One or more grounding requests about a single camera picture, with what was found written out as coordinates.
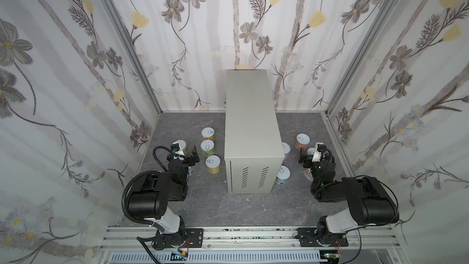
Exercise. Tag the yellow label can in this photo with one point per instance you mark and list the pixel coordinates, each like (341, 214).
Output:
(213, 164)

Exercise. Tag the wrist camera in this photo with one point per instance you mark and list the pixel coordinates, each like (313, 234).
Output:
(319, 148)
(177, 151)

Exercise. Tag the grey metal cabinet box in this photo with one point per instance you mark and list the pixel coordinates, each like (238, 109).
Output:
(253, 150)

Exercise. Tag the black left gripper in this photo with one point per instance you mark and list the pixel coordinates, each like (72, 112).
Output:
(189, 159)

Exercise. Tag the brown label can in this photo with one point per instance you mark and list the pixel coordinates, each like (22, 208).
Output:
(308, 175)

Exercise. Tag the white can beside cabinet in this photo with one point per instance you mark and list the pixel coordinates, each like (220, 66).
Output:
(286, 149)

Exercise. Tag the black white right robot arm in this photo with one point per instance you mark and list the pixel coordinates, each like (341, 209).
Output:
(368, 203)

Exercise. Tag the white slotted cable duct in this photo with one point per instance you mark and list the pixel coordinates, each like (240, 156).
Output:
(220, 257)

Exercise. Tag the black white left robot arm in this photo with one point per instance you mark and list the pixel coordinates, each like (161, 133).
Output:
(146, 197)

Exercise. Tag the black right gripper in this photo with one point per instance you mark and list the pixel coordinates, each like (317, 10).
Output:
(308, 160)

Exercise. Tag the pink label can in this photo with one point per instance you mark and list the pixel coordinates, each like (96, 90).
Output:
(311, 151)

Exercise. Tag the light blue can right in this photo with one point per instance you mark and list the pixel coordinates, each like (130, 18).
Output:
(283, 175)

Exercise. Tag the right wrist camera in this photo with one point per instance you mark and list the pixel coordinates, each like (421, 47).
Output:
(319, 148)

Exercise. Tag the green label can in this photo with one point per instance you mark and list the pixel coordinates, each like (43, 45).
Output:
(208, 147)
(182, 146)

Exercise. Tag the orange label can far left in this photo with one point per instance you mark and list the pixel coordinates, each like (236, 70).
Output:
(208, 133)

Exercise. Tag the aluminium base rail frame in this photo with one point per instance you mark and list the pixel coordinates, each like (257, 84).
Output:
(380, 242)

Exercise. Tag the green label can leftmost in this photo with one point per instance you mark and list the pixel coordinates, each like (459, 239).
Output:
(182, 146)

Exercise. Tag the green label can middle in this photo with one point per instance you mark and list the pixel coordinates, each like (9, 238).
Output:
(208, 147)

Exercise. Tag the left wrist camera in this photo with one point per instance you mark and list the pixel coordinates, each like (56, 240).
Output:
(177, 151)

